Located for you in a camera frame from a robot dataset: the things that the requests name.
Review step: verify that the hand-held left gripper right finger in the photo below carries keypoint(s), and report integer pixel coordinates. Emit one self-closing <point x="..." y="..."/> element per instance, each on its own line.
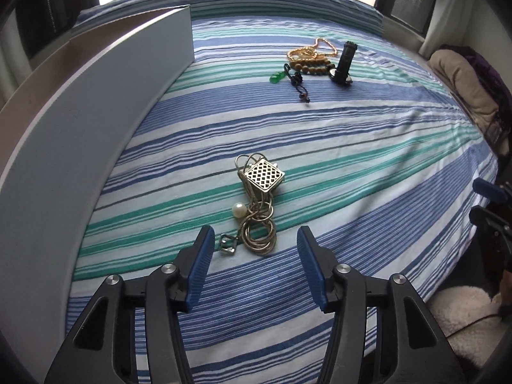
<point x="312" y="264"/>

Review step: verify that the grey box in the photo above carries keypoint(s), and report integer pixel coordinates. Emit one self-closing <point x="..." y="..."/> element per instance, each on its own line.
<point x="80" y="148"/>

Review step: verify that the black cylindrical bottle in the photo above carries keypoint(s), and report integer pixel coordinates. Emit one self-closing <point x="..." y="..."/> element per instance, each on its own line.
<point x="344" y="64"/>

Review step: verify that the white fluffy cloth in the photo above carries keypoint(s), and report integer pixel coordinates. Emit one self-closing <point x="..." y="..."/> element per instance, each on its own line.
<point x="460" y="316"/>

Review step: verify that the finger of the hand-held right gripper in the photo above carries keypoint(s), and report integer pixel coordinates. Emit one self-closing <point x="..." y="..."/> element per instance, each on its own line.
<point x="484" y="216"/>
<point x="488" y="190"/>

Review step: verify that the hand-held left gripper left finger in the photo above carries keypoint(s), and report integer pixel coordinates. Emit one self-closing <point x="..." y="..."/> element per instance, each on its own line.
<point x="200" y="264"/>

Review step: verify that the purple cloth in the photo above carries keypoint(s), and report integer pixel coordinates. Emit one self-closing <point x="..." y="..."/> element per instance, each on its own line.
<point x="486" y="64"/>

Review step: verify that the beige pillow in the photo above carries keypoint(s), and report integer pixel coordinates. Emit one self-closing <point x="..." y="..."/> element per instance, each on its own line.
<point x="456" y="76"/>

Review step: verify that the white curtain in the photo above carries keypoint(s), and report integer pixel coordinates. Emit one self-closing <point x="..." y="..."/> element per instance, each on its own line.
<point x="452" y="8"/>

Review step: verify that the dark patterned pouch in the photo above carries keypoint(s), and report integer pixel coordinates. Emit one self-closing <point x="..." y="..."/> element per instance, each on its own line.
<point x="498" y="130"/>

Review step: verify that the blue green striped bed sheet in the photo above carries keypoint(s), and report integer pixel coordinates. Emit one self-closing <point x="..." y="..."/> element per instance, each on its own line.
<point x="340" y="168"/>

